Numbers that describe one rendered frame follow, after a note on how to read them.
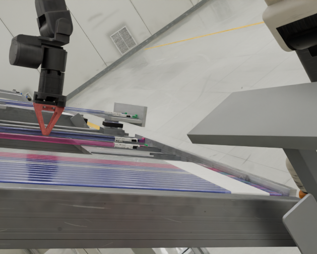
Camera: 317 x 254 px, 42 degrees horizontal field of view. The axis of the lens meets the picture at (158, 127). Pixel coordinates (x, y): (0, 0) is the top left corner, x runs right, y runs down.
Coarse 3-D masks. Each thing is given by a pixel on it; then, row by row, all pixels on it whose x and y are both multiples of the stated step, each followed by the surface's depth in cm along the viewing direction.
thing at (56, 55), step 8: (48, 48) 96; (56, 48) 97; (48, 56) 96; (56, 56) 96; (64, 56) 97; (40, 64) 96; (48, 64) 96; (56, 64) 96; (64, 64) 98; (48, 72) 97; (64, 72) 98
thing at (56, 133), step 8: (0, 128) 95; (8, 128) 96; (16, 128) 97; (56, 136) 100; (64, 136) 101; (72, 136) 101; (80, 136) 102; (88, 136) 103; (96, 136) 104; (104, 136) 104; (112, 136) 106
